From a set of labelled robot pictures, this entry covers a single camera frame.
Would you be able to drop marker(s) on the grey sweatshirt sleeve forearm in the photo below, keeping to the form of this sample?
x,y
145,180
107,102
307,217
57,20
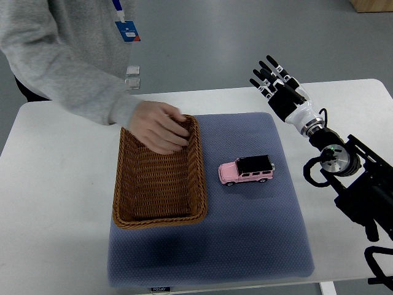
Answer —
x,y
58,61

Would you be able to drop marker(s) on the brown wicker basket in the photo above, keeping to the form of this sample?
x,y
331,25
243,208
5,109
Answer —
x,y
154,190

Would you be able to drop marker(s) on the blue-grey padded mat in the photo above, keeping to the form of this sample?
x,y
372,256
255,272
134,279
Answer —
x,y
252,231

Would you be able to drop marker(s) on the person's bare hand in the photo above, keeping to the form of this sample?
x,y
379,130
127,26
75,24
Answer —
x,y
156,125

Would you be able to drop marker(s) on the pink toy car black roof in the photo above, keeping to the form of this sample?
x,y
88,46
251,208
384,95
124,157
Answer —
x,y
246,170

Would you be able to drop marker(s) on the wooden box corner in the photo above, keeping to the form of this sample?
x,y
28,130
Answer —
x,y
371,6

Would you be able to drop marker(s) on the grey sweatshirt torso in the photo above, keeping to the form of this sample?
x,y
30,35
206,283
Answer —
x,y
92,30

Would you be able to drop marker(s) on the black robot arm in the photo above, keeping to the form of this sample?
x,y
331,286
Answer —
x,y
360,177

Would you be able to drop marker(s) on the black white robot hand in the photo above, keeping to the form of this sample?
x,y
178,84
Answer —
x,y
287,104

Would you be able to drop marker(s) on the blue id badge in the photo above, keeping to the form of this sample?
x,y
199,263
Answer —
x,y
125,27

